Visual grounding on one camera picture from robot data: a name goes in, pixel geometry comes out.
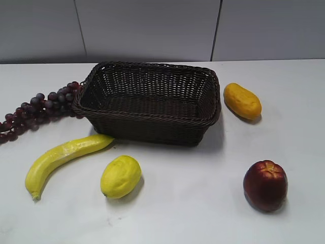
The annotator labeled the red apple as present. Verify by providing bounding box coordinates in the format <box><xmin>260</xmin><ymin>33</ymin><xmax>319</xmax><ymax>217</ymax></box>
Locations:
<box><xmin>243</xmin><ymin>160</ymin><xmax>288</xmax><ymax>212</ymax></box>

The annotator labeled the black wicker basket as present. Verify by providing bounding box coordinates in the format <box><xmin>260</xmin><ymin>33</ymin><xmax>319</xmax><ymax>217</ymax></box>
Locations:
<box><xmin>72</xmin><ymin>62</ymin><xmax>221</xmax><ymax>146</ymax></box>

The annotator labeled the yellow lemon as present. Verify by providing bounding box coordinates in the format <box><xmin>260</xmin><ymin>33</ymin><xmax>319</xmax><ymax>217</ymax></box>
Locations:
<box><xmin>100</xmin><ymin>155</ymin><xmax>142</xmax><ymax>199</ymax></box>

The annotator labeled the orange mango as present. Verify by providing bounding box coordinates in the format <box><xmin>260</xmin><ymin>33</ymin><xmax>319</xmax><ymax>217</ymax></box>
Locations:
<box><xmin>223</xmin><ymin>83</ymin><xmax>262</xmax><ymax>120</ymax></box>

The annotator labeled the purple grape bunch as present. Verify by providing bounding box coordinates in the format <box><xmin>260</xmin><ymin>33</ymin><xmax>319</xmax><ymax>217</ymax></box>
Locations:
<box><xmin>1</xmin><ymin>81</ymin><xmax>83</xmax><ymax>144</ymax></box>

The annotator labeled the yellow banana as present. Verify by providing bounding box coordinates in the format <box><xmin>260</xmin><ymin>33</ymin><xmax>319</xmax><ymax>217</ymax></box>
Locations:
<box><xmin>25</xmin><ymin>134</ymin><xmax>114</xmax><ymax>201</ymax></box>

